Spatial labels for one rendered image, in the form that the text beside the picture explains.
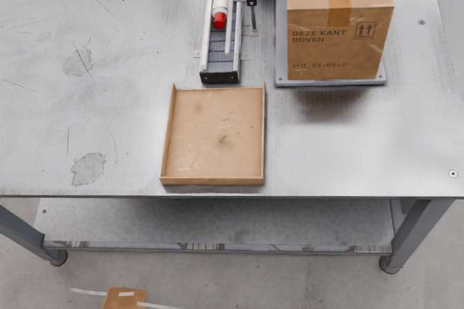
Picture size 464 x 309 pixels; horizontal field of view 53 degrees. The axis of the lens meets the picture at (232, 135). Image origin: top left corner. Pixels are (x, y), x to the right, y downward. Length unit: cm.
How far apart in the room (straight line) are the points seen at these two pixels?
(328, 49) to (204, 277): 113
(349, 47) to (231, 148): 39
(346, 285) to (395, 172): 84
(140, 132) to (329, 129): 51
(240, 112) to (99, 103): 42
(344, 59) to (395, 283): 103
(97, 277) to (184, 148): 100
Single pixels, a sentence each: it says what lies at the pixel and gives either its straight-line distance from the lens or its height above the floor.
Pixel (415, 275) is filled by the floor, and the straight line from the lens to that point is 202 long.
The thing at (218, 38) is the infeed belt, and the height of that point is 88.
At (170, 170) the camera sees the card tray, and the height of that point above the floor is 83.
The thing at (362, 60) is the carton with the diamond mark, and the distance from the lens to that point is 126.
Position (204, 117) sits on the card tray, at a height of 83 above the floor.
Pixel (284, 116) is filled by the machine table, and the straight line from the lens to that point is 127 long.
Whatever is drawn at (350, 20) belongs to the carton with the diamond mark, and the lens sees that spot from 115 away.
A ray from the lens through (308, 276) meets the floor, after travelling 196.
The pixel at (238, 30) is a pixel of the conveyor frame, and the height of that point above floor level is 88.
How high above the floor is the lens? 190
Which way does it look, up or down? 59 degrees down
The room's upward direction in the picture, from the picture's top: 12 degrees counter-clockwise
